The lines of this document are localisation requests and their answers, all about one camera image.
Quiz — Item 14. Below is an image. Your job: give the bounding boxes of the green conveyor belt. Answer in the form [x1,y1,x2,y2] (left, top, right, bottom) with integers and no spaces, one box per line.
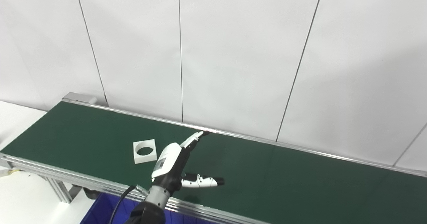
[0,92,427,224]
[0,101,427,224]

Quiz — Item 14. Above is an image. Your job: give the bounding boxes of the aluminium conveyor leg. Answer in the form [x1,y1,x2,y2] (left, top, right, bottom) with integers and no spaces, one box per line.
[0,157,82,204]

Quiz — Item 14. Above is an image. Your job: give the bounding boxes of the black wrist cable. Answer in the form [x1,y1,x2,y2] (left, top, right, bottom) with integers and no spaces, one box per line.
[109,185,149,224]

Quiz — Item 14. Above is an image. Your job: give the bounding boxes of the dark grey conveyor motor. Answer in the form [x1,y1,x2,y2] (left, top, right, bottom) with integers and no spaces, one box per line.
[83,187,102,200]

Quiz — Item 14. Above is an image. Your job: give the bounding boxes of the white square part with hole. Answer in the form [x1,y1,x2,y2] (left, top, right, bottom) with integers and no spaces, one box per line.
[133,139,157,164]

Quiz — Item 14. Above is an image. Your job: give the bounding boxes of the grey conveyor end housing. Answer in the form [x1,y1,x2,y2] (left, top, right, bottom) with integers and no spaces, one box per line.
[62,92,98,105]

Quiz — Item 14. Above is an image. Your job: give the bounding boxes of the blue plastic bin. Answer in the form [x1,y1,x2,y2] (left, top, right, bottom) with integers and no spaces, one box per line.
[79,193,214,224]

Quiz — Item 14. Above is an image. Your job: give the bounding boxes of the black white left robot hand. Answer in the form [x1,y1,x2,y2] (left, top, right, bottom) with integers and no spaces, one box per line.
[151,131,225,196]

